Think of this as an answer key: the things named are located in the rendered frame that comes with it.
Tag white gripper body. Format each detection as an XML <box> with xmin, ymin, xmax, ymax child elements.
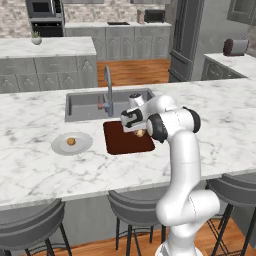
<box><xmin>121</xmin><ymin>121</ymin><xmax>148</xmax><ymax>135</ymax></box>

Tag dark red tray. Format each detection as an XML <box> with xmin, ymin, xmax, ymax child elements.
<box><xmin>102</xmin><ymin>120</ymin><xmax>156</xmax><ymax>156</ymax></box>

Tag grey round plate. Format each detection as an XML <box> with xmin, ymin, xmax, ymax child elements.
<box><xmin>50</xmin><ymin>131</ymin><xmax>94</xmax><ymax>157</ymax></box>

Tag grey curved tap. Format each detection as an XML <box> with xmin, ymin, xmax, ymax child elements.
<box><xmin>97</xmin><ymin>65</ymin><xmax>115</xmax><ymax>118</ymax></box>

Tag grey sink basin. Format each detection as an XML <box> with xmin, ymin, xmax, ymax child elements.
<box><xmin>64</xmin><ymin>87</ymin><xmax>156</xmax><ymax>123</ymax></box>

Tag grey bar stool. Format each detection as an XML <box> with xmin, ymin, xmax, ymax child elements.
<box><xmin>205</xmin><ymin>172</ymin><xmax>256</xmax><ymax>256</ymax></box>
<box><xmin>107</xmin><ymin>185</ymin><xmax>169</xmax><ymax>256</ymax></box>
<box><xmin>0</xmin><ymin>198</ymin><xmax>73</xmax><ymax>256</ymax></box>

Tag grey cupboard run with hob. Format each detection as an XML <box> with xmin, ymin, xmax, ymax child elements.
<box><xmin>63</xmin><ymin>21</ymin><xmax>173</xmax><ymax>62</ymax></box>

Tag grey island cupboards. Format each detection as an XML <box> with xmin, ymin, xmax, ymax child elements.
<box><xmin>0</xmin><ymin>54</ymin><xmax>99</xmax><ymax>95</ymax></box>

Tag grey fridge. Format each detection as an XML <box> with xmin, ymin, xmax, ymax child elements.
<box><xmin>167</xmin><ymin>0</ymin><xmax>206</xmax><ymax>84</ymax></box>

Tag grey side cupboards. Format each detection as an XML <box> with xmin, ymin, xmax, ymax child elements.
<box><xmin>200</xmin><ymin>55</ymin><xmax>248</xmax><ymax>82</ymax></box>

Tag black toaster oven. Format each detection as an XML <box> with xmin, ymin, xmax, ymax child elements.
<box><xmin>143</xmin><ymin>9</ymin><xmax>166</xmax><ymax>24</ymax></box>

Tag small plant in white pot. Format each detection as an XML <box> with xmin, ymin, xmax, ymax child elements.
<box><xmin>30</xmin><ymin>30</ymin><xmax>44</xmax><ymax>46</ymax></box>

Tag grey framed window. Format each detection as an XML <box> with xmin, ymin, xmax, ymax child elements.
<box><xmin>226</xmin><ymin>0</ymin><xmax>256</xmax><ymax>27</ymax></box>

